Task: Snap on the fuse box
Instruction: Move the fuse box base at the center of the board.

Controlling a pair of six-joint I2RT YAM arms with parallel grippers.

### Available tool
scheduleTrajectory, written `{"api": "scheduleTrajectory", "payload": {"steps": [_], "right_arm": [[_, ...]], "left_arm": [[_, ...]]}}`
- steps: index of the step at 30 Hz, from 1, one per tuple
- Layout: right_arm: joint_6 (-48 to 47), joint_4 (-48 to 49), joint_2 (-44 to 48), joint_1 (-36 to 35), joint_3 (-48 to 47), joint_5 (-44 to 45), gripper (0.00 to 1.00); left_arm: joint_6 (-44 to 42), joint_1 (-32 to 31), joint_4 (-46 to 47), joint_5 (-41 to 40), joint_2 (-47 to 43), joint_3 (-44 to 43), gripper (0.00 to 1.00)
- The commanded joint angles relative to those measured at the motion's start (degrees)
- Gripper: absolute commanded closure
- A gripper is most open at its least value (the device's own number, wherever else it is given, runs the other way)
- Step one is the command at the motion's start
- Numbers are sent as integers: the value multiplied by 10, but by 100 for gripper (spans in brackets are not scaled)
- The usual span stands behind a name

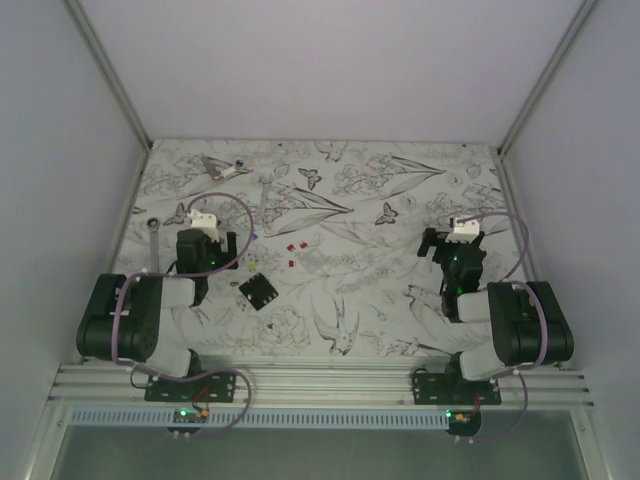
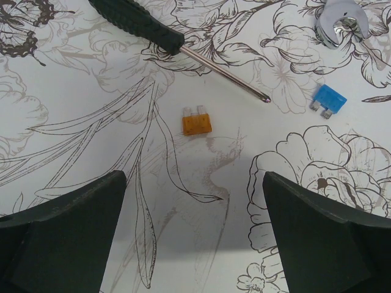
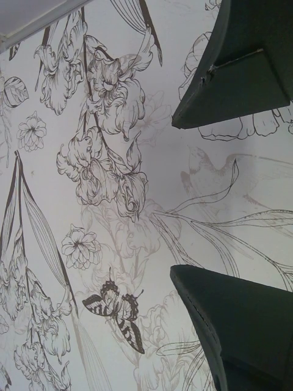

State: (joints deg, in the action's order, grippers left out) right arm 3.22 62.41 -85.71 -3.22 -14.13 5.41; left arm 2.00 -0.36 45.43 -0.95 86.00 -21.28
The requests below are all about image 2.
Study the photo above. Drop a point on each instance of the black handled screwdriver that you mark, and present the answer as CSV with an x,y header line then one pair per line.
x,y
132,18

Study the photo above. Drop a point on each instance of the blue blade fuse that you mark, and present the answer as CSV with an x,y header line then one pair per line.
x,y
330,100

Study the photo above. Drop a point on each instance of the orange blade fuse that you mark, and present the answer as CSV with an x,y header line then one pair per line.
x,y
196,123

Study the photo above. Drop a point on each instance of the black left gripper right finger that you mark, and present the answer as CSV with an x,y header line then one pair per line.
x,y
326,246

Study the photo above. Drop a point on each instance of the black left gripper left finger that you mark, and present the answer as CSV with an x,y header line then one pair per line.
x,y
62,245

